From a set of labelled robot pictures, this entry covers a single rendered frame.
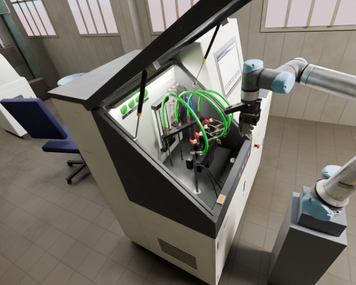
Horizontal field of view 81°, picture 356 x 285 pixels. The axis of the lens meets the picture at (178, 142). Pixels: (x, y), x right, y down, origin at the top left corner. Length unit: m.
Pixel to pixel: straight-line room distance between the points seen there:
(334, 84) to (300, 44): 2.31
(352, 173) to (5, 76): 4.29
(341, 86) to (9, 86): 4.12
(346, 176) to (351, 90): 0.29
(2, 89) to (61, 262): 2.82
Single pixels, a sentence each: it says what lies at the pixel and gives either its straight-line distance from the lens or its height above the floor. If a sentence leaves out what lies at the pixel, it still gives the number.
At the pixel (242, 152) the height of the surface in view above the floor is 0.95.
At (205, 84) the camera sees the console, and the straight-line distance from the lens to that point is 1.41.
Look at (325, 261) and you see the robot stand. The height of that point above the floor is 0.59.
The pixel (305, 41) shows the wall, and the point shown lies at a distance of 3.19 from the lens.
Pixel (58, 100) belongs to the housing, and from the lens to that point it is 1.17.
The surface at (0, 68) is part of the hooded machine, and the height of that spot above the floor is 1.09.
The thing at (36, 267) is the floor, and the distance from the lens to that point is 2.49.
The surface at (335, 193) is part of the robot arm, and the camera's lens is 0.96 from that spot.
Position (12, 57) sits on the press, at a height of 0.98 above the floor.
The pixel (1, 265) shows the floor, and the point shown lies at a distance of 2.73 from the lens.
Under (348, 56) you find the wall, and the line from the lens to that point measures 3.29.
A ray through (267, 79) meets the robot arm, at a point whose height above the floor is 1.53.
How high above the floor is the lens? 1.85
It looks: 38 degrees down
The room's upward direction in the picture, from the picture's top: 9 degrees counter-clockwise
